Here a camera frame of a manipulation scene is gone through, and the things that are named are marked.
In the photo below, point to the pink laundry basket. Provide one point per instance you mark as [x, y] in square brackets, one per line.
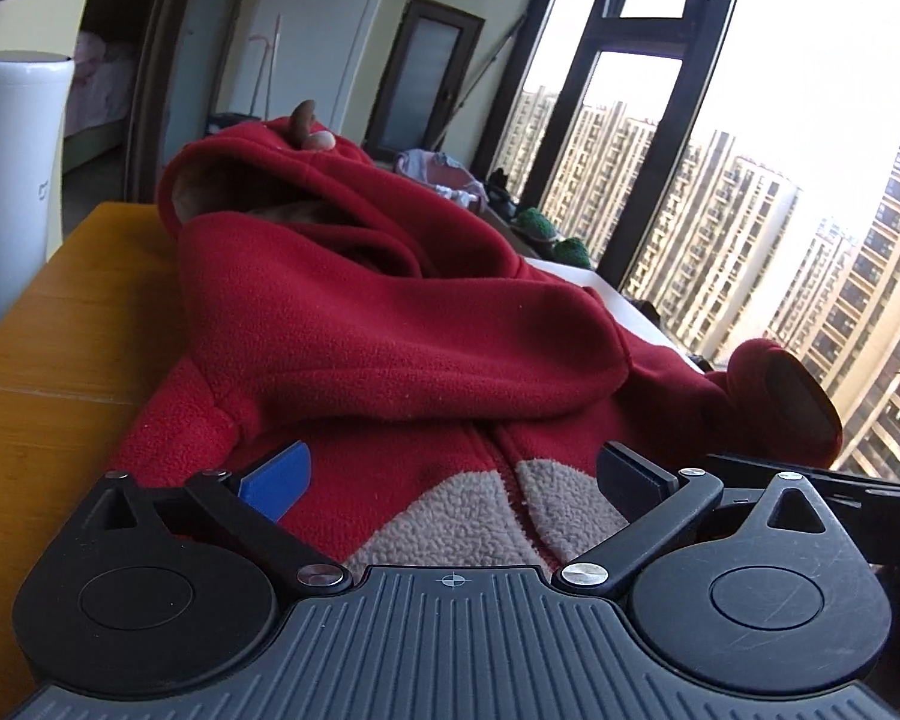
[439, 176]

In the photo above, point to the pink cane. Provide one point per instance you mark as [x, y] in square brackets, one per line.
[262, 60]

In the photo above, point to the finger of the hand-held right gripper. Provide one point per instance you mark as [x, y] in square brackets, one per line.
[742, 469]

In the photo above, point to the apartment buildings outside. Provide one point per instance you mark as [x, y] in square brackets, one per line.
[720, 225]

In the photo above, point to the pink bedding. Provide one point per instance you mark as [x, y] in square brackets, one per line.
[101, 82]

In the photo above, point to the long leaning pole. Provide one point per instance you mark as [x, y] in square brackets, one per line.
[476, 82]

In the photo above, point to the red fleece hooded onesie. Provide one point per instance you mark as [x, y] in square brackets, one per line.
[390, 330]

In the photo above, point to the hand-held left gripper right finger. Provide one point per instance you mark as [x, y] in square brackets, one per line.
[630, 487]

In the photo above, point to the black window frame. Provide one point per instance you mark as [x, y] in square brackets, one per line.
[570, 90]

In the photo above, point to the black sliding door frame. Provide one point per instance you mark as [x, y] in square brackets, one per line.
[146, 75]

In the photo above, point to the white door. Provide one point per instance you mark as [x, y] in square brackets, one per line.
[322, 30]

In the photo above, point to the white stick vacuum cleaner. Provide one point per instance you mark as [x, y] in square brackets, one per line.
[11, 202]

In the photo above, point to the tall dark framed frosted window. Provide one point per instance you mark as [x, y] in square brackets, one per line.
[424, 75]

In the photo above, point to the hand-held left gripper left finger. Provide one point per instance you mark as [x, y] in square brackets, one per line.
[277, 484]

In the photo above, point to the green plush item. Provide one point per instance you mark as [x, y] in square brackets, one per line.
[544, 229]

